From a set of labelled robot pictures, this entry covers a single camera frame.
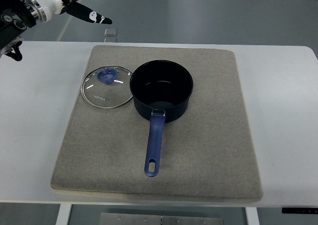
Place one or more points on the beige fabric mat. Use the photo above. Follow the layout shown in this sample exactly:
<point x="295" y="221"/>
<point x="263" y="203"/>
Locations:
<point x="205" y="155"/>

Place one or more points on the dark blue saucepan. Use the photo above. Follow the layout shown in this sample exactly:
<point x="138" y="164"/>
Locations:
<point x="161" y="90"/>

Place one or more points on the white table leg left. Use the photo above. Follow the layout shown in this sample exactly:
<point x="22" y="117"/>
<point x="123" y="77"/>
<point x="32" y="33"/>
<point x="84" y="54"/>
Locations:
<point x="64" y="214"/>

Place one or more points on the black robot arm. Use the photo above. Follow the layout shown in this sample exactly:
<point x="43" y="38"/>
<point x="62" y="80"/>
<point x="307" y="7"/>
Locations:
<point x="15" y="18"/>

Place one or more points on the grey metal base plate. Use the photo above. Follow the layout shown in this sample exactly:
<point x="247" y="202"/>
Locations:
<point x="137" y="219"/>

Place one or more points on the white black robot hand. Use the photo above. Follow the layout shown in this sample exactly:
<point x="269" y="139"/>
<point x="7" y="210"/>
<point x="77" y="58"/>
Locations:
<point x="45" y="9"/>

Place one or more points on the white table leg right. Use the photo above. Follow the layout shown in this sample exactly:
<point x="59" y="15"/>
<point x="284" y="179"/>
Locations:
<point x="252" y="216"/>

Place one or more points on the white table leg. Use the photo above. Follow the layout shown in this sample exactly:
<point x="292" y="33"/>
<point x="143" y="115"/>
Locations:
<point x="64" y="214"/>
<point x="252" y="216"/>

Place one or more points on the black desk control panel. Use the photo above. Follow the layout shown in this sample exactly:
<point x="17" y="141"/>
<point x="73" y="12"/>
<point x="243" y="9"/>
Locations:
<point x="306" y="211"/>

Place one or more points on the glass lid blue knob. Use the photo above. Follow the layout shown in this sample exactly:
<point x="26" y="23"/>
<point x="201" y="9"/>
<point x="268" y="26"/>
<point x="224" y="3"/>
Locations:
<point x="107" y="87"/>

